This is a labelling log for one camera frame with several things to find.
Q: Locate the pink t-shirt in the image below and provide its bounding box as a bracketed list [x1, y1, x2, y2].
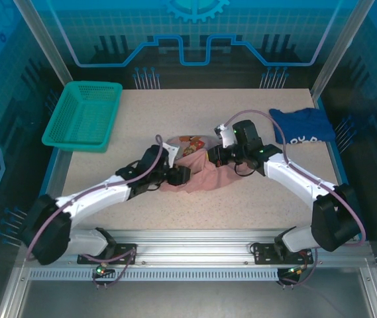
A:
[159, 134, 242, 195]

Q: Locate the blue t-shirt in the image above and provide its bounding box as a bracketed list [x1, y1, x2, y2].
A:
[268, 107, 337, 146]

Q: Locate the green plastic basket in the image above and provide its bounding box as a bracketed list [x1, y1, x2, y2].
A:
[41, 81, 123, 154]

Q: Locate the small LED connector board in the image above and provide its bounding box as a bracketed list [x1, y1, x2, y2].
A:
[91, 263, 116, 278]
[279, 264, 310, 278]

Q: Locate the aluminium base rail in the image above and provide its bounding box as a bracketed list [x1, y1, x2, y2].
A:
[19, 228, 374, 268]

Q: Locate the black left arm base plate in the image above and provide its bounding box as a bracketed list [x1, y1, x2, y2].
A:
[77, 243, 138, 265]

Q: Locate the slotted cable duct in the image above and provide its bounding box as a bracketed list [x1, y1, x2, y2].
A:
[28, 268, 280, 282]

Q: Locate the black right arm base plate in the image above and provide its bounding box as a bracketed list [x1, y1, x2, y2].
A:
[252, 242, 315, 265]

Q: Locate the aluminium frame post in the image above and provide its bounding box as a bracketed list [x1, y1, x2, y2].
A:
[13, 0, 73, 87]
[309, 0, 377, 100]

